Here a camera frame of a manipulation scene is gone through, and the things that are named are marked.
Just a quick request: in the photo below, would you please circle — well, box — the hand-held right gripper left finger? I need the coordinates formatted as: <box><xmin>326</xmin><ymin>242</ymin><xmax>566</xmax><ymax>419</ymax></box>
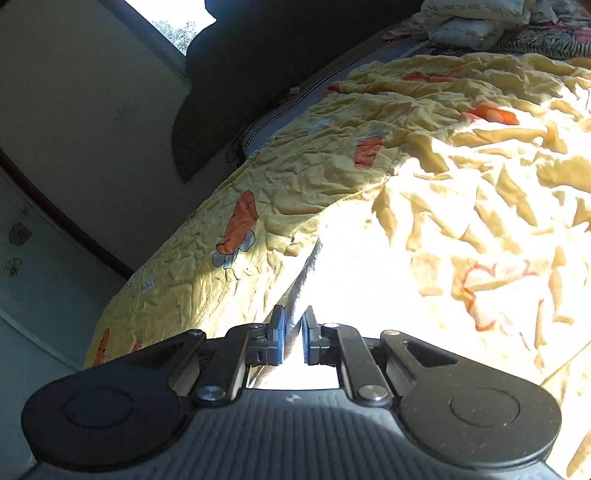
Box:
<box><xmin>139</xmin><ymin>305</ymin><xmax>288</xmax><ymax>407</ymax></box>

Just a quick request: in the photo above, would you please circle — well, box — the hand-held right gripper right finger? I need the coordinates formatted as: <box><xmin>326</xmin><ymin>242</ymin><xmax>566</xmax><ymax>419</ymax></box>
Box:
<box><xmin>301</xmin><ymin>305</ymin><xmax>458</xmax><ymax>407</ymax></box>

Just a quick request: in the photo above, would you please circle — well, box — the white textured towel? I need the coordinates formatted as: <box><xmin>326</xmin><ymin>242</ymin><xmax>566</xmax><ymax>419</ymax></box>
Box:
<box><xmin>248</xmin><ymin>222</ymin><xmax>444</xmax><ymax>391</ymax></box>

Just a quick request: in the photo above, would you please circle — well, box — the yellow printed blanket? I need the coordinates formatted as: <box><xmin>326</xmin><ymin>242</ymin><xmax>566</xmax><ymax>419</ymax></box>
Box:
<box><xmin>84</xmin><ymin>52</ymin><xmax>591</xmax><ymax>480</ymax></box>

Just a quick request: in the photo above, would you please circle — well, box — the white wardrobe with flower decals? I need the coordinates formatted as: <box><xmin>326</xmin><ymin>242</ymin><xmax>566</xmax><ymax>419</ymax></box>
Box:
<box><xmin>0</xmin><ymin>168</ymin><xmax>126</xmax><ymax>372</ymax></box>

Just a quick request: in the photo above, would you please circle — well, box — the grey pillow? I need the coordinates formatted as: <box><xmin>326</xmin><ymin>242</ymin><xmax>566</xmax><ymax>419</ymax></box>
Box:
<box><xmin>240</xmin><ymin>34</ymin><xmax>435</xmax><ymax>160</ymax></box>

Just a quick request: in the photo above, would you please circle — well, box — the dark grey padded headboard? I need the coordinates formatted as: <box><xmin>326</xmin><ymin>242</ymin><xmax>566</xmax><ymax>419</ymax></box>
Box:
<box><xmin>172</xmin><ymin>0</ymin><xmax>428</xmax><ymax>184</ymax></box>

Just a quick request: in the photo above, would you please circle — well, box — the pink cloth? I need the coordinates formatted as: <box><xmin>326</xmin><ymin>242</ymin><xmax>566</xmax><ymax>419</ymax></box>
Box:
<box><xmin>382</xmin><ymin>13</ymin><xmax>426</xmax><ymax>41</ymax></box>

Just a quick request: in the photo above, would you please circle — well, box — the window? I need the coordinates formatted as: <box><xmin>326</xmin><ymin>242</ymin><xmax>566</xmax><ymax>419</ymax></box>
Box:
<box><xmin>99</xmin><ymin>0</ymin><xmax>218</xmax><ymax>77</ymax></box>

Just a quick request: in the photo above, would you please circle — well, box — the white printed pillow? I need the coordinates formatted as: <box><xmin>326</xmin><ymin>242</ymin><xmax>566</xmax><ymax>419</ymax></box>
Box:
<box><xmin>421</xmin><ymin>0</ymin><xmax>532</xmax><ymax>51</ymax></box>

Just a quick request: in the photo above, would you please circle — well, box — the zebra patterned blanket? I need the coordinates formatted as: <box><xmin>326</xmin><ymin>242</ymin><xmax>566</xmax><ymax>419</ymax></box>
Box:
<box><xmin>494</xmin><ymin>0</ymin><xmax>591</xmax><ymax>61</ymax></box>

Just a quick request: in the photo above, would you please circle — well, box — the thin black charging cable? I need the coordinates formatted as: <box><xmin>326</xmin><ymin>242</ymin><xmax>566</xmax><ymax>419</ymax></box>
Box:
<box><xmin>225</xmin><ymin>128</ymin><xmax>247</xmax><ymax>163</ymax></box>

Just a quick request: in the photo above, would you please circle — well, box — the brown wooden frame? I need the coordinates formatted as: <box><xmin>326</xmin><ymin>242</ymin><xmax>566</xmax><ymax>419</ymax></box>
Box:
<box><xmin>0</xmin><ymin>148</ymin><xmax>136</xmax><ymax>280</ymax></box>

